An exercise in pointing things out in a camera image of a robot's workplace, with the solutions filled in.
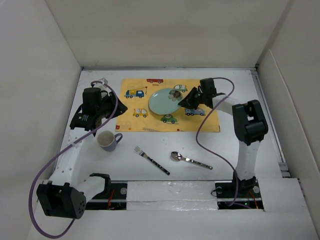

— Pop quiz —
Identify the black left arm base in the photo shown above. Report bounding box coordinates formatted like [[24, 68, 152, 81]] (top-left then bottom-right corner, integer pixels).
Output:
[[85, 180, 128, 211]]

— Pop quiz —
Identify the yellow car-print placemat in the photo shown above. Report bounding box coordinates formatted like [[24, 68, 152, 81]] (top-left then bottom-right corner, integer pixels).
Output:
[[115, 78, 211, 132]]

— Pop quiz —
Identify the spoon with black handle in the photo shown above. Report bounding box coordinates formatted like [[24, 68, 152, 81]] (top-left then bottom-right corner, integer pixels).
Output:
[[170, 151, 213, 170]]

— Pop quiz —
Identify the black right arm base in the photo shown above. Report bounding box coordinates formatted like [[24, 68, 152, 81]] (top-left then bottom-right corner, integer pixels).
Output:
[[211, 176, 264, 210]]

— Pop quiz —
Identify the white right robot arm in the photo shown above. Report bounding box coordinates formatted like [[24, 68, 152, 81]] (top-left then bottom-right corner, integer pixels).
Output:
[[178, 77, 269, 197]]

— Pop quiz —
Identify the lavender mug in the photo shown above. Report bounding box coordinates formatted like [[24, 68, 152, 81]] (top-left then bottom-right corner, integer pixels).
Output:
[[97, 131, 123, 152]]

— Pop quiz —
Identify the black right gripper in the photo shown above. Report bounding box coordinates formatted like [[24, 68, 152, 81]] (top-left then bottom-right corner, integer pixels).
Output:
[[177, 86, 206, 110]]

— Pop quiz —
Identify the fork with black handle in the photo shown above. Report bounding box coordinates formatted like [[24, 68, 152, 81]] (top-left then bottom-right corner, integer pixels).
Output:
[[134, 146, 170, 176]]

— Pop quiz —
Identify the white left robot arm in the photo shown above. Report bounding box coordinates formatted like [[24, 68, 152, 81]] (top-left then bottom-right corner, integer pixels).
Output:
[[36, 78, 127, 219]]

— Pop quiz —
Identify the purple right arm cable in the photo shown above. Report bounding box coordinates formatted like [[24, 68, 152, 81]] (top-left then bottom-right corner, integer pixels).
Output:
[[195, 76, 253, 210]]

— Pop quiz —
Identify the light green plate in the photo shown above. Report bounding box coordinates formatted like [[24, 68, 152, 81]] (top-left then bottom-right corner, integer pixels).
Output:
[[148, 88, 184, 115]]

